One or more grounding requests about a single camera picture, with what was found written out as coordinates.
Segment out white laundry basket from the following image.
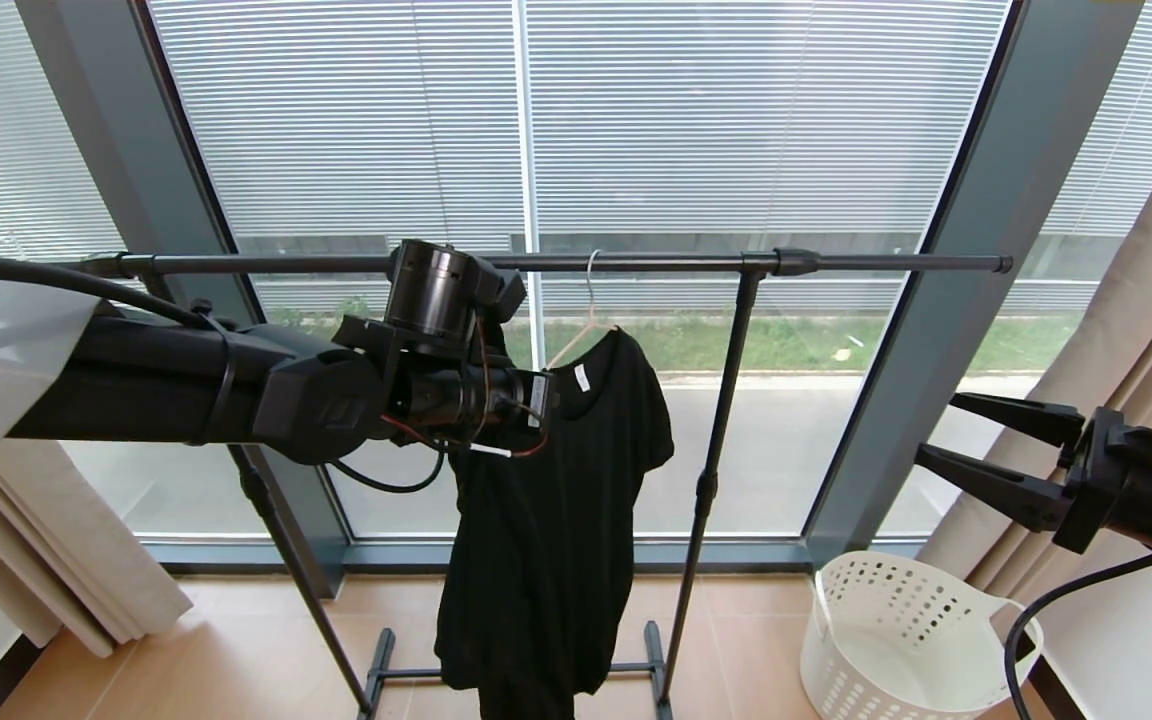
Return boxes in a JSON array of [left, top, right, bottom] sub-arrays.
[[801, 550, 1045, 720]]

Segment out black shorts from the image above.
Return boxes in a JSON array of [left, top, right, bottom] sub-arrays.
[[434, 440, 512, 701]]

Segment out window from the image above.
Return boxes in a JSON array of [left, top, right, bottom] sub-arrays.
[[0, 0, 1152, 573]]

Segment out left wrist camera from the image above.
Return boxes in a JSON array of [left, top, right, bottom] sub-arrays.
[[481, 265, 529, 323]]

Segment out black garment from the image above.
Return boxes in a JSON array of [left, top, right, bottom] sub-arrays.
[[456, 328, 677, 720]]

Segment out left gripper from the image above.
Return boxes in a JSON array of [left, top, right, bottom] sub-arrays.
[[389, 365, 553, 451]]

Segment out black clothes rack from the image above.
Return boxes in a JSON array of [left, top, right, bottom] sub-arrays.
[[76, 248, 1013, 720]]

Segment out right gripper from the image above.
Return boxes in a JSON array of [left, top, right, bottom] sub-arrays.
[[914, 392, 1152, 571]]

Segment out beige curtain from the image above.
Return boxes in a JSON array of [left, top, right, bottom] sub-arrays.
[[0, 440, 195, 659], [916, 70, 1152, 641]]

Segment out pink clothes hanger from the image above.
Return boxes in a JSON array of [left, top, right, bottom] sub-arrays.
[[546, 250, 627, 369]]

